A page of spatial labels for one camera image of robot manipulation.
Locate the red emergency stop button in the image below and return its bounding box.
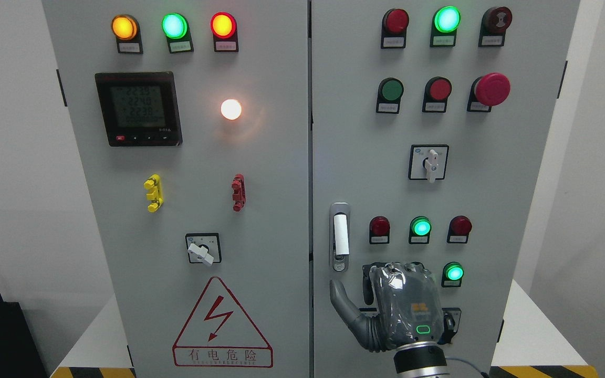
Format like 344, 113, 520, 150
466, 72, 511, 113

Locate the grey cabinet door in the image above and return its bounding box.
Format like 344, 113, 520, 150
41, 1, 310, 377
310, 1, 580, 377

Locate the yellow indicator lamp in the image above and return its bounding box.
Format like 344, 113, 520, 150
111, 14, 143, 54

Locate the black box with antenna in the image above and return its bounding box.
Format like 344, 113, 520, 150
0, 294, 48, 377

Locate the dark red buzzer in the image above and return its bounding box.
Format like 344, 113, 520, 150
478, 6, 513, 47

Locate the green lit lamp middle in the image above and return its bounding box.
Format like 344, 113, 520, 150
409, 216, 432, 245

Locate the red push button upper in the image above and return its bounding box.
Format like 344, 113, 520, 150
422, 76, 452, 113

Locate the red indicator lamp top right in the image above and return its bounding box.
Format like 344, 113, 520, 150
380, 8, 410, 49

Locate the green lit button lower right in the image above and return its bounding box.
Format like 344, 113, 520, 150
441, 261, 464, 288

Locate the green indicator lamp top left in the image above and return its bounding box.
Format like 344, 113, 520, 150
161, 13, 194, 54

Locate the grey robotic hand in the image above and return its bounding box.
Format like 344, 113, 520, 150
330, 261, 444, 352

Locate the black digital power meter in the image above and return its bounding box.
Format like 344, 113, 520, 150
95, 71, 183, 148

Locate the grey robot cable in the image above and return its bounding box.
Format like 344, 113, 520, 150
445, 358, 491, 378

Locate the white selector switch left door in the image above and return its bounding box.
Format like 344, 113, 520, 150
185, 233, 222, 266

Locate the grey left cabinet door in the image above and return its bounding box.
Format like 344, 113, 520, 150
41, 1, 310, 377

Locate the red electric hazard warning sticker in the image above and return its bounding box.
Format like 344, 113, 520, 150
172, 277, 274, 368

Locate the green push button upper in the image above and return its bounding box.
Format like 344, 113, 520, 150
376, 77, 404, 114

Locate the red indicator lamp middle right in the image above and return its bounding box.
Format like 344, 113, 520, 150
446, 215, 473, 244

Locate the red indicator lamp middle left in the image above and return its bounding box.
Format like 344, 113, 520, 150
368, 216, 390, 245

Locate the red lit indicator lamp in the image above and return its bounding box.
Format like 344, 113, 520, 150
210, 12, 238, 53

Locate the white selector switch upper right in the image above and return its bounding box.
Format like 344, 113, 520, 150
408, 144, 449, 183

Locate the black key switch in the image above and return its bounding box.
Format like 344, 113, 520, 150
439, 307, 462, 345

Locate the white lit indicator lamp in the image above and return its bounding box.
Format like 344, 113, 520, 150
220, 99, 243, 121

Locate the green lit lamp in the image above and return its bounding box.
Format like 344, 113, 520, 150
430, 6, 461, 48
409, 216, 432, 245

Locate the white platform with hazard stripes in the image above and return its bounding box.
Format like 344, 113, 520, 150
52, 282, 598, 377

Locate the green lit lamp top right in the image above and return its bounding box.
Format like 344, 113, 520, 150
430, 6, 461, 48

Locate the grey right cabinet door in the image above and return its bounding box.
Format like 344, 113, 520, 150
310, 1, 580, 377

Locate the silver door handle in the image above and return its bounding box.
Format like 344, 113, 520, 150
329, 203, 350, 272

